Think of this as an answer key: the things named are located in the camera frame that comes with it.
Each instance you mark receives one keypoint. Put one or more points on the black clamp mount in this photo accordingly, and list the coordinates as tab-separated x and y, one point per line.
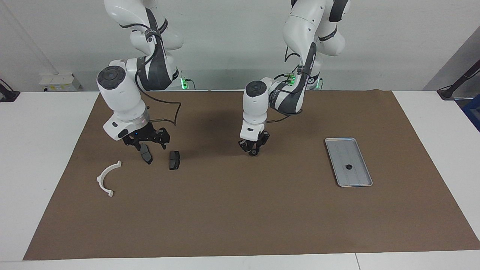
9	95

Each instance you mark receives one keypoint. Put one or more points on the white power box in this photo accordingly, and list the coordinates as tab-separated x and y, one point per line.
60	82

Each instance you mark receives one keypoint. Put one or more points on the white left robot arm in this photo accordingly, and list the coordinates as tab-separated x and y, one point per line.
255	105

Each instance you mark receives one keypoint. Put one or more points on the brown table mat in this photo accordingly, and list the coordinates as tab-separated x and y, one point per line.
225	210

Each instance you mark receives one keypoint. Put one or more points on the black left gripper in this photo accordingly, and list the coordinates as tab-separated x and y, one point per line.
257	139

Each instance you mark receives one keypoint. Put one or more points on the curved dark brake pad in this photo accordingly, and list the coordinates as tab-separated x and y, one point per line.
147	155

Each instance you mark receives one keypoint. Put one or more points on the silver metal tray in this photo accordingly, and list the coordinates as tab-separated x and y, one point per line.
356	157

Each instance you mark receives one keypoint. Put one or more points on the rectangular dark brake pad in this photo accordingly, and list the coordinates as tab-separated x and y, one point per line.
174	160

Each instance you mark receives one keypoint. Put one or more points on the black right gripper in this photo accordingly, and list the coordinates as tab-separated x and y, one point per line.
148	135

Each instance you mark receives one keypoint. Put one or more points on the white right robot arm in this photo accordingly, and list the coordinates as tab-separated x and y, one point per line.
120	93

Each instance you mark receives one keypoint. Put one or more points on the blue crate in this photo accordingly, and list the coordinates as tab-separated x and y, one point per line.
473	112

